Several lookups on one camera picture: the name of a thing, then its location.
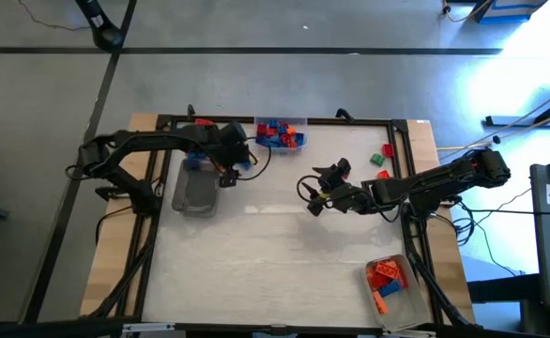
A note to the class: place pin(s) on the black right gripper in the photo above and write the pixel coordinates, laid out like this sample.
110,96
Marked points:
350,197

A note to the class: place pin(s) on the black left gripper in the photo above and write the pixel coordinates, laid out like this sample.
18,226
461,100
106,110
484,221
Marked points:
230,145

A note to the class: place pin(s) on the long blue toy block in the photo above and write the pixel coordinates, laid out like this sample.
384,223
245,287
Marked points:
246,165
390,287
194,163

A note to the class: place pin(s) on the wide orange toy block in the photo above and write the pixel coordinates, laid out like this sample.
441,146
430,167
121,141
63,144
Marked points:
203,122

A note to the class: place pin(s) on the dark grey translucent bin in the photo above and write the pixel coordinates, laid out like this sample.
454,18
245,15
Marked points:
195,195

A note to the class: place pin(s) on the small orange toy block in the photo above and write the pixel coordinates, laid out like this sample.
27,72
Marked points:
292,132

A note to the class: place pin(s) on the long orange toy block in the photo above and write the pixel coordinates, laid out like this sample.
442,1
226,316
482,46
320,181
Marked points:
386,270
374,281
380,303
384,174

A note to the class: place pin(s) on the long red toy block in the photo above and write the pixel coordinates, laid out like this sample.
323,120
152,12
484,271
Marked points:
403,280

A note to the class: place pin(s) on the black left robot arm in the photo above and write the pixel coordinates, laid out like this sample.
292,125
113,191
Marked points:
129,138

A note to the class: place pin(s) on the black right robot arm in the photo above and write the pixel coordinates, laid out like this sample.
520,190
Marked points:
434,180

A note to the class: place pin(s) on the long green toy block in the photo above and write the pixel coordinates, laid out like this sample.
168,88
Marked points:
377,159

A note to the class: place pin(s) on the clear plastic bin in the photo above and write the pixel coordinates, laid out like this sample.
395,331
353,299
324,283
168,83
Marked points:
303,123

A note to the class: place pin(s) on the beige long rod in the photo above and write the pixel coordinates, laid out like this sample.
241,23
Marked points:
479,141

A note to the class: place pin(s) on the black stand base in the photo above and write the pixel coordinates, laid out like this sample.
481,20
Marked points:
107,35

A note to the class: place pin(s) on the small black knob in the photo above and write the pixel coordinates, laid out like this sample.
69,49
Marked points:
496,139

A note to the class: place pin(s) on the black floor stand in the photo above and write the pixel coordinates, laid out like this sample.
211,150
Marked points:
514,122

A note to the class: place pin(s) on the blue and white box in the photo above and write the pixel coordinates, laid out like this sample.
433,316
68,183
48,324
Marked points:
514,4

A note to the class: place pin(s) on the black frame clamp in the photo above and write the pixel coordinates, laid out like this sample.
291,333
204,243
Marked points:
345,115
190,112

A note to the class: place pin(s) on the black aluminium table frame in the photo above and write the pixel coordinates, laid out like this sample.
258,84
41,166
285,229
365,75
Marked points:
303,120

